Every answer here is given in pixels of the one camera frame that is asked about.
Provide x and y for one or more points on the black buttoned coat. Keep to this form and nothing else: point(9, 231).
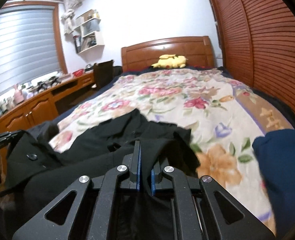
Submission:
point(92, 145)

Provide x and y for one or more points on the yellow plush toy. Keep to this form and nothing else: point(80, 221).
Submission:
point(171, 61)

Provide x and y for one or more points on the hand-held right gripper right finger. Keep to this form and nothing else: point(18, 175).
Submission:
point(153, 180)

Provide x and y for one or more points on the wooden bed headboard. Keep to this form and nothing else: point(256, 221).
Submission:
point(147, 52)

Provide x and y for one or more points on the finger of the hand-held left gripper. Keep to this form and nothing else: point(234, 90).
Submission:
point(8, 137)

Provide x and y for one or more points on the red basket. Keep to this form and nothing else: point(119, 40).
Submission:
point(78, 73)

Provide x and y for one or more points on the navy blue cloth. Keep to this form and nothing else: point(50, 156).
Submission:
point(285, 170)

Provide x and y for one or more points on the black folding stand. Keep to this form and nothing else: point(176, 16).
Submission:
point(53, 80)
point(38, 86)

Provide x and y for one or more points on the floral blanket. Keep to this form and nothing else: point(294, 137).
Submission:
point(187, 100)

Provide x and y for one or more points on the wooden louvered wardrobe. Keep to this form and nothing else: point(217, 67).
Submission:
point(270, 42)

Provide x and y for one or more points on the white wall shelf unit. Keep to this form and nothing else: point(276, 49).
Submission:
point(90, 32)

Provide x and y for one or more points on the dark wooden chair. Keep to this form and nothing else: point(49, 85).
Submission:
point(103, 75)

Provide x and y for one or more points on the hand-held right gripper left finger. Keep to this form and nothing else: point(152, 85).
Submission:
point(137, 177)

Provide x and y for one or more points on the tied beige curtain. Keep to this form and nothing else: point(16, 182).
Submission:
point(70, 17)

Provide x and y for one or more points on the wooden desk with cabinets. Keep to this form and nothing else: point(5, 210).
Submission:
point(37, 107)

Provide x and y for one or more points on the pink vase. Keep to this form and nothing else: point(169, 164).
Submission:
point(18, 95)

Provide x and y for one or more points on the grey window blind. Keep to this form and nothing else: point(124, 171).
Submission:
point(22, 50)

